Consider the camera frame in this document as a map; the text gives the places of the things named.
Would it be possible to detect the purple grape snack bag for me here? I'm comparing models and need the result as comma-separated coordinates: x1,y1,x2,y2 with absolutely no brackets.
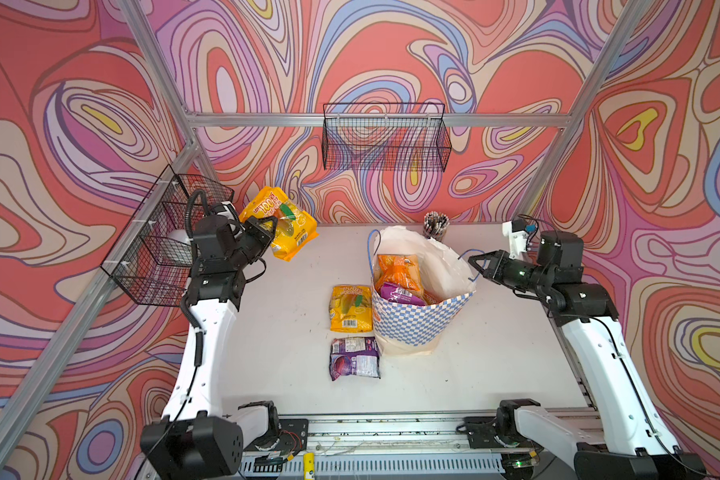
378,282,427,306

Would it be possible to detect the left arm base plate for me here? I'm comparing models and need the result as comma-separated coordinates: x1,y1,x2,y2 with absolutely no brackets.
245,418,309,456

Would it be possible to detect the purple berries snack bag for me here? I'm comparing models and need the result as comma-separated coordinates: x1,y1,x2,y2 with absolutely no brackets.
328,336,381,381

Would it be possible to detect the yellow mango snack bag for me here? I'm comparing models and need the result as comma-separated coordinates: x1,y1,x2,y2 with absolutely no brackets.
329,284,373,333

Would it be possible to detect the black wire basket left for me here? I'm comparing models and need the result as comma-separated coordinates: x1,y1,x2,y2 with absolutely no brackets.
101,166,234,307

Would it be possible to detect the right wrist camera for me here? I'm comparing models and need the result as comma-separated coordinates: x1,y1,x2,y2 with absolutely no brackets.
501,218,538,260

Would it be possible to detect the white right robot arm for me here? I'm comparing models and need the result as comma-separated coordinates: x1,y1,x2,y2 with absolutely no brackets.
468,231,710,479

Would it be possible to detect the black wire basket back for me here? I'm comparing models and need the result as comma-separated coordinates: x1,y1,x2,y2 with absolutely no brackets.
321,100,452,172

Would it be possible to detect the checkered paper bag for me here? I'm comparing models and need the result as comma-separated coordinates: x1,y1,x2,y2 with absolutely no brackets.
367,226,476,356

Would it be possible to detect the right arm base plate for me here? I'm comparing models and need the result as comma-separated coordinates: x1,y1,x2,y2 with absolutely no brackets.
456,416,536,449

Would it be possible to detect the black wire basket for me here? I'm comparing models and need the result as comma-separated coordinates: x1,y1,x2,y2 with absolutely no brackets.
101,166,234,307
321,100,452,172

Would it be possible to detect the small yellow snack bag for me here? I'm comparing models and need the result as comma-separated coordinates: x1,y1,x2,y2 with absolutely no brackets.
240,186,318,261

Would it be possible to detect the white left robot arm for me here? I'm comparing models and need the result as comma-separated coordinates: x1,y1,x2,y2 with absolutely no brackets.
140,214,280,479

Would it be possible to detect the cup of straws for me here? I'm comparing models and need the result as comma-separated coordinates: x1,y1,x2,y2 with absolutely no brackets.
423,211,450,242

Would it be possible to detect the orange snack bag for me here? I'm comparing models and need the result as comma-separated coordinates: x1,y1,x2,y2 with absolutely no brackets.
374,254,424,297

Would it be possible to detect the silver bowl in basket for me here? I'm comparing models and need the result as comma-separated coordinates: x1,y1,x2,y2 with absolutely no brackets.
167,229,191,247

